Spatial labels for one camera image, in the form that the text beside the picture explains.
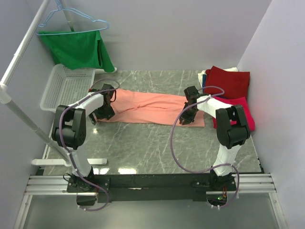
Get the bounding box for white plastic laundry basket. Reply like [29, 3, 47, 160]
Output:
[40, 64, 95, 113]

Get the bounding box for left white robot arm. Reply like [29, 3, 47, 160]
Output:
[51, 84, 116, 192]

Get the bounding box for dark red folded shirt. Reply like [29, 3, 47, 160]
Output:
[205, 66, 250, 99]

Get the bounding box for blue folded shirt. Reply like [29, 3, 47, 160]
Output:
[202, 73, 212, 96]

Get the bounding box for salmon pink t shirt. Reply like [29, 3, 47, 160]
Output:
[96, 88, 206, 127]

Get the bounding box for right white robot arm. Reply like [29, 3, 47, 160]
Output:
[179, 86, 250, 190]

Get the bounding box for aluminium rail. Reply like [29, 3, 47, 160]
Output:
[25, 174, 276, 195]

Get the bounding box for green hanging t shirt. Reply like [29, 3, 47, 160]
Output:
[39, 31, 115, 73]

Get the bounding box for light blue wire hanger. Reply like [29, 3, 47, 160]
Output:
[35, 0, 110, 36]

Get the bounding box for white clothes rack frame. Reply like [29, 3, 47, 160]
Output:
[0, 0, 118, 167]

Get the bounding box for magenta folded shirt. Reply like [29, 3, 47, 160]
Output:
[214, 96, 255, 132]

